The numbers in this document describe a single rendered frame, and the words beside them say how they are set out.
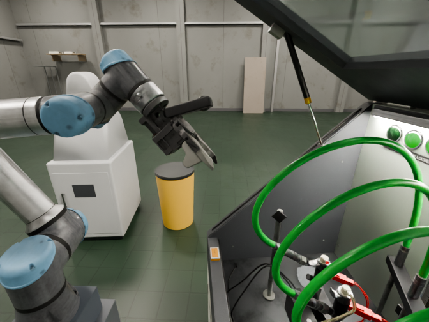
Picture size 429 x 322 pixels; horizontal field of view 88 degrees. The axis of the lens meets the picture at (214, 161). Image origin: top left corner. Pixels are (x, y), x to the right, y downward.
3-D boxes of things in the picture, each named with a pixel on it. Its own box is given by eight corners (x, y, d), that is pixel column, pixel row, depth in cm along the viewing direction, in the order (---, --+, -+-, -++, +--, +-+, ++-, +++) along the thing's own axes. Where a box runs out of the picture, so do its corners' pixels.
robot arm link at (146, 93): (158, 84, 58) (145, 78, 50) (170, 98, 58) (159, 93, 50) (138, 105, 59) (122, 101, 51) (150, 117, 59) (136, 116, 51)
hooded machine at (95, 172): (122, 245, 212) (96, 115, 165) (63, 245, 213) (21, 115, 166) (145, 204, 278) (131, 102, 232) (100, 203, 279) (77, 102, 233)
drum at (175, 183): (199, 211, 264) (197, 162, 240) (192, 234, 227) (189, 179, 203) (166, 209, 268) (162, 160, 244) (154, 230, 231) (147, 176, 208)
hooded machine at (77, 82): (119, 134, 581) (109, 71, 523) (106, 142, 518) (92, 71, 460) (89, 133, 585) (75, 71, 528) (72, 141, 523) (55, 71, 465)
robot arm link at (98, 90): (57, 114, 49) (88, 78, 47) (82, 106, 60) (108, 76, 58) (88, 138, 52) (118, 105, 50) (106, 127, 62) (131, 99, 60)
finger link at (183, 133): (200, 155, 53) (179, 129, 55) (205, 150, 53) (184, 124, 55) (191, 153, 49) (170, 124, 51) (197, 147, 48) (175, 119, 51)
